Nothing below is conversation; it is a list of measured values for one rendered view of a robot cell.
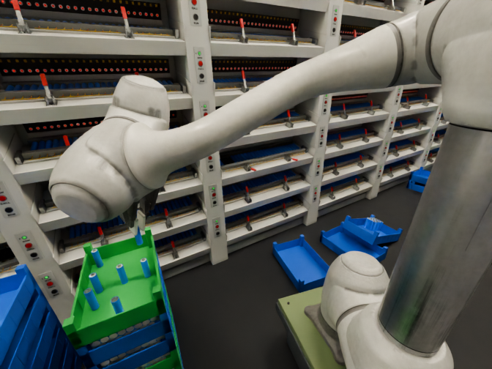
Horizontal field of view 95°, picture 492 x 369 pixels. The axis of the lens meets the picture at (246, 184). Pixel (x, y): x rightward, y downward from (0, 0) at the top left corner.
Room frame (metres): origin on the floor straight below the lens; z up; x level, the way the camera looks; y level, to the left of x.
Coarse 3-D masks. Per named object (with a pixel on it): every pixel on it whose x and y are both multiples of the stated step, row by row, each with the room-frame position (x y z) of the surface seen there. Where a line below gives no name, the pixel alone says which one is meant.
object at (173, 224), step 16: (160, 208) 0.97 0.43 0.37; (176, 208) 1.00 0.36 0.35; (192, 208) 0.99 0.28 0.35; (80, 224) 0.84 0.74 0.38; (96, 224) 0.85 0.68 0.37; (112, 224) 0.86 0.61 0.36; (160, 224) 0.89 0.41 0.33; (176, 224) 0.90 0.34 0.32; (192, 224) 0.92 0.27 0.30; (64, 240) 0.75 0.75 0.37; (80, 240) 0.76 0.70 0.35; (96, 240) 0.77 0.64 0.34; (112, 240) 0.79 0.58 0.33; (64, 256) 0.70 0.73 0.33; (80, 256) 0.70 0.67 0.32
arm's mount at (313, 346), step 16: (320, 288) 0.60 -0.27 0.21; (288, 304) 0.53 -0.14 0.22; (304, 304) 0.54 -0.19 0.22; (288, 320) 0.48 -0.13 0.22; (304, 320) 0.48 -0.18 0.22; (304, 336) 0.42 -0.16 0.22; (320, 336) 0.42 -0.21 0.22; (304, 352) 0.39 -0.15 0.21; (320, 352) 0.38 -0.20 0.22; (320, 368) 0.34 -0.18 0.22; (336, 368) 0.34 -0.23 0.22
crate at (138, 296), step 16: (128, 240) 0.63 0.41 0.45; (144, 240) 0.65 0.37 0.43; (112, 256) 0.60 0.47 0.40; (128, 256) 0.60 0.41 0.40; (144, 256) 0.60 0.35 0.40; (96, 272) 0.53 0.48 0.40; (112, 272) 0.53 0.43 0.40; (128, 272) 0.53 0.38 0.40; (80, 288) 0.43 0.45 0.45; (112, 288) 0.47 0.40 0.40; (128, 288) 0.47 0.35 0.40; (144, 288) 0.46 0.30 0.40; (160, 288) 0.40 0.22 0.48; (80, 304) 0.40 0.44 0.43; (128, 304) 0.42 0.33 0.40; (144, 304) 0.38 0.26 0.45; (160, 304) 0.39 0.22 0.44; (64, 320) 0.32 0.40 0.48; (80, 320) 0.37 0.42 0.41; (96, 320) 0.37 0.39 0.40; (112, 320) 0.34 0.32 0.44; (128, 320) 0.36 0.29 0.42; (144, 320) 0.37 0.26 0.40; (80, 336) 0.32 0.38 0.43; (96, 336) 0.33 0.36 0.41
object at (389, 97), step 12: (384, 0) 1.80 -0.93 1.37; (396, 0) 1.73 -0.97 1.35; (408, 0) 1.67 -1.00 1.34; (372, 96) 1.77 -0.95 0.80; (384, 96) 1.68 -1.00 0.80; (396, 108) 1.66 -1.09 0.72; (384, 120) 1.65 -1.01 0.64; (384, 132) 1.64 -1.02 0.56; (384, 156) 1.66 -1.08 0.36; (372, 192) 1.64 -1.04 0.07
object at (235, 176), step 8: (296, 136) 1.43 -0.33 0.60; (248, 144) 1.28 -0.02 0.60; (256, 144) 1.30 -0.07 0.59; (296, 144) 1.42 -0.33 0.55; (304, 144) 1.37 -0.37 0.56; (312, 152) 1.30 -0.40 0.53; (280, 160) 1.21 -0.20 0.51; (304, 160) 1.26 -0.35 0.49; (312, 160) 1.30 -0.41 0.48; (240, 168) 1.10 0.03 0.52; (256, 168) 1.11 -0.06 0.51; (264, 168) 1.12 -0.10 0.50; (272, 168) 1.15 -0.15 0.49; (280, 168) 1.18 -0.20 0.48; (224, 176) 1.02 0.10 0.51; (232, 176) 1.03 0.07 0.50; (240, 176) 1.06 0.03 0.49; (248, 176) 1.08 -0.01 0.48; (256, 176) 1.11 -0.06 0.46; (224, 184) 1.02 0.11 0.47
